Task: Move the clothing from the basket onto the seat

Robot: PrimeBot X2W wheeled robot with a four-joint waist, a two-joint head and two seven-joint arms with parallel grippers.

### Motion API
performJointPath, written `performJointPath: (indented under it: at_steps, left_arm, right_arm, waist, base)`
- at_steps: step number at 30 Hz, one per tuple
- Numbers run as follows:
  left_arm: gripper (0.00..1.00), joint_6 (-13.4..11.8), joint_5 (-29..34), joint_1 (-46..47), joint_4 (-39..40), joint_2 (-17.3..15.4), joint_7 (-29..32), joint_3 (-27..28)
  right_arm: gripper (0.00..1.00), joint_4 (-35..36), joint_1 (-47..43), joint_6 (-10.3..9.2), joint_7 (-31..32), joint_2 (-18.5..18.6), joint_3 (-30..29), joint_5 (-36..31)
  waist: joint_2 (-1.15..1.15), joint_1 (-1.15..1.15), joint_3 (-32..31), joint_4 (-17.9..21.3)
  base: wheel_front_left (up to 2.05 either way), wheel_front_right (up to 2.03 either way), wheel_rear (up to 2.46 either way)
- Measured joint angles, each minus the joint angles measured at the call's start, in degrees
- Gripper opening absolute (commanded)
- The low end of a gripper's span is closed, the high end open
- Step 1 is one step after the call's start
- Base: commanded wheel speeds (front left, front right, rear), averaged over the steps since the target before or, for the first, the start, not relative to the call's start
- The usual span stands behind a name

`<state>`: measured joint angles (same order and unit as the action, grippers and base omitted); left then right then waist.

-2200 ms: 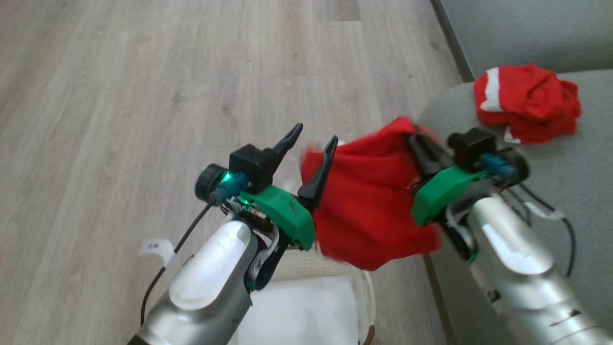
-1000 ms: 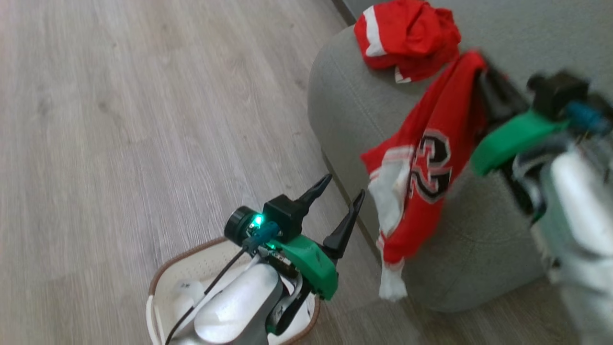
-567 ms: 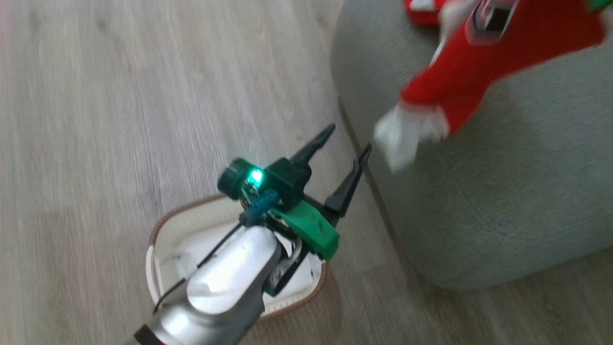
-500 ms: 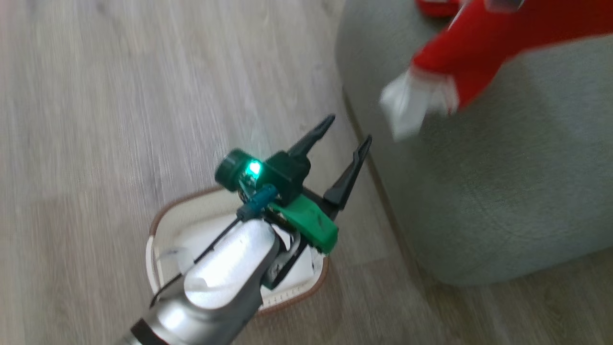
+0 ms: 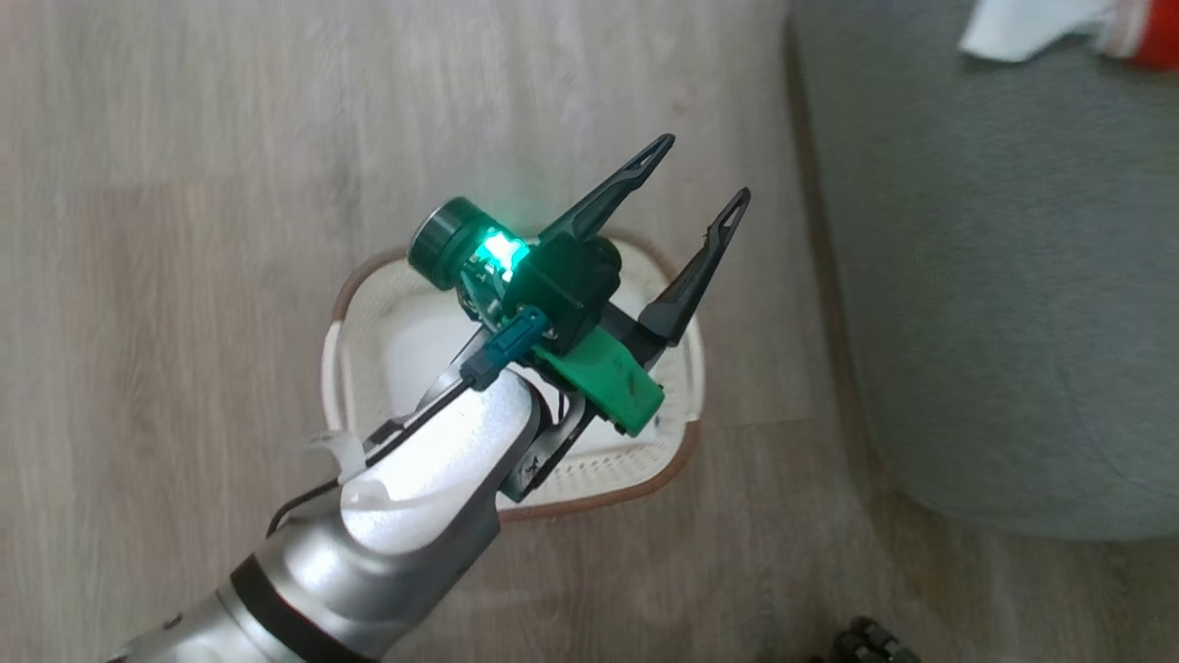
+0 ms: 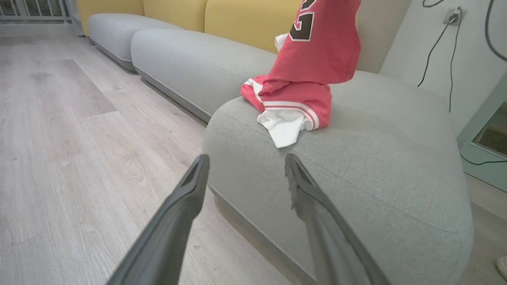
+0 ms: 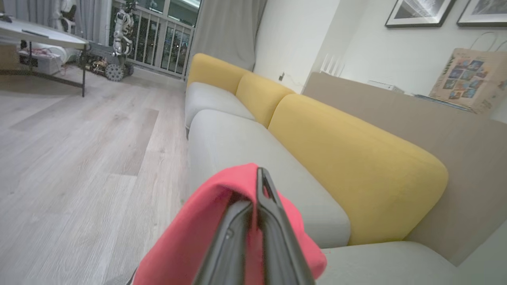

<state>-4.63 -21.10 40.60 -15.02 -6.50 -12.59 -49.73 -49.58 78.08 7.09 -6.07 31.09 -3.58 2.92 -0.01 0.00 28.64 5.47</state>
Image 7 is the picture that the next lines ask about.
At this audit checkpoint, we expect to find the flat stack of books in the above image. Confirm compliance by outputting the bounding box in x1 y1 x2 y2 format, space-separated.
413 93 475 113

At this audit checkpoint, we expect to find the light grey pleated curtain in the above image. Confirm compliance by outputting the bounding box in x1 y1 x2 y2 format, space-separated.
3 0 112 45

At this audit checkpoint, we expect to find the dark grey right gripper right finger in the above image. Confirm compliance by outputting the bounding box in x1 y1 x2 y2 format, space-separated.
256 167 316 285

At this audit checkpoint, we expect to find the white device under table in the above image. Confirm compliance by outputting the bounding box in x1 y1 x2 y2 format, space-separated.
17 43 78 76

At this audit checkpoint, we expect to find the black framed wall picture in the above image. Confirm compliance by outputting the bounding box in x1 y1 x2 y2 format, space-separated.
456 0 507 28
385 0 457 29

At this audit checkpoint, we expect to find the black metal frame table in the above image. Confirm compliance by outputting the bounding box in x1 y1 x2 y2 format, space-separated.
0 17 90 98

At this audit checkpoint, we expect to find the white robot with red head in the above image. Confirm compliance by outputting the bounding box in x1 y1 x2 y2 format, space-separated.
53 0 78 34

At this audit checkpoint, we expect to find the white ribbed radiator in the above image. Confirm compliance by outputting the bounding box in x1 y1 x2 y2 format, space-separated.
320 53 345 78

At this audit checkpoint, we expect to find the dark tracked wheeled base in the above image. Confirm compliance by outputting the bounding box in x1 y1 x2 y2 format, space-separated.
78 41 135 82

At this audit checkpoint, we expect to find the large glass window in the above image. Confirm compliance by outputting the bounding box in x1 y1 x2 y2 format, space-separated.
137 0 202 27

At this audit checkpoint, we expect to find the white balcony railing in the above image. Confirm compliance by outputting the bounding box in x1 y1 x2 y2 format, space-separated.
109 0 198 76

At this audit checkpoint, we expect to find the flat white box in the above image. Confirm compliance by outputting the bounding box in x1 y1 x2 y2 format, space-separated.
367 80 405 95

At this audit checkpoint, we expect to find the red jersey garment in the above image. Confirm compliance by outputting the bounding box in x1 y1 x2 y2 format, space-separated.
132 163 328 285

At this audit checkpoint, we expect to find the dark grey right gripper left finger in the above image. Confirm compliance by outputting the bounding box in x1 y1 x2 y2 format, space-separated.
192 200 254 285

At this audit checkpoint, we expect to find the plain grey hanging curtain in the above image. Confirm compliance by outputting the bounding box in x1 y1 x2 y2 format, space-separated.
186 0 268 72

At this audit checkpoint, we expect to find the large yellow sofa back cushion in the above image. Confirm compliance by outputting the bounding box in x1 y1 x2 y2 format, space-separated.
268 93 449 246

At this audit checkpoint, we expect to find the medium yellow sofa back cushion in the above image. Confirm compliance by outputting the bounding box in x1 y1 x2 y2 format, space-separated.
235 72 296 128

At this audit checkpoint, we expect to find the small grey sofa seat cushion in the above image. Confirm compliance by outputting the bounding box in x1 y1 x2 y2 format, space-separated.
185 82 256 130

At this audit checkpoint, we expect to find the grey corner sofa seat cushion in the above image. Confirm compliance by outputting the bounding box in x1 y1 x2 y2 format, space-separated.
316 241 507 285

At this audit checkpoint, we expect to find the brown printed paper bag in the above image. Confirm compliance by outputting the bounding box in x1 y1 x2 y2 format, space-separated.
429 32 507 116

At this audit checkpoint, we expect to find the long grey sofa seat cushion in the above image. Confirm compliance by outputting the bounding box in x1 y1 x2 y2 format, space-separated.
188 109 351 249

